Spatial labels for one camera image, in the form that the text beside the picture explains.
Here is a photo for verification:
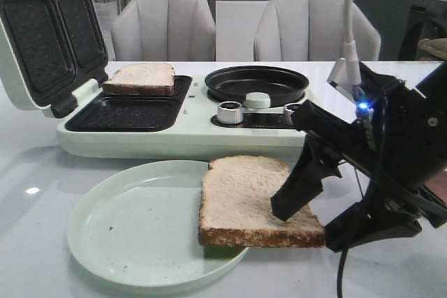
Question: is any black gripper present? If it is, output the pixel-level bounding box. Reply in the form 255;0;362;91
270;63;446;252

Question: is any bread slice with brown crust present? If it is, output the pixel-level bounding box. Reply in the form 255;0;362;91
198;155;325;248

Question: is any breakfast maker hinged lid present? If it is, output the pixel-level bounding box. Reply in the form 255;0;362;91
1;0;108;119

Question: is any mint green breakfast maker base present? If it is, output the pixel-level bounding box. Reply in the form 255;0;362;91
57;74;305;161

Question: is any silver right control knob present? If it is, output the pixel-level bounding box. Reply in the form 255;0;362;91
282;103;301;126

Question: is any silver control knob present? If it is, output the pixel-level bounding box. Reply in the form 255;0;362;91
217;101;243;125
282;103;301;126

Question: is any black round frying pan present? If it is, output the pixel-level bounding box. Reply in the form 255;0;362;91
205;65;309;107

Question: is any silver left control knob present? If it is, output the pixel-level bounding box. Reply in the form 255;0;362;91
217;101;243;125

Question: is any right grey upholstered chair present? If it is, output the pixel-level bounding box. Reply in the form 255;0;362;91
253;0;381;62

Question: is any grey upholstered chair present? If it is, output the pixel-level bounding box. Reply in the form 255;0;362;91
253;0;381;62
111;0;216;61

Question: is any tan cushion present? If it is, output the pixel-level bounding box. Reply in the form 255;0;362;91
418;38;447;61

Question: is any white refrigerator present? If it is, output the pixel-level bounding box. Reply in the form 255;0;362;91
216;0;270;61

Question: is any mint green round plate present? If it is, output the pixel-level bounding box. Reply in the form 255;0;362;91
67;160;247;295

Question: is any left grey upholstered chair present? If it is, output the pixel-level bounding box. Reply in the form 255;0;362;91
111;0;216;61

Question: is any black sandwich grill plate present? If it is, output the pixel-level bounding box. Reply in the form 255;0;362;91
66;75;192;133

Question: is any black cable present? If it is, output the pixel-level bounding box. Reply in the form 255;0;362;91
335;241;350;298

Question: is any white cable on gripper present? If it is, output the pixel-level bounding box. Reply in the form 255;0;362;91
327;0;362;100

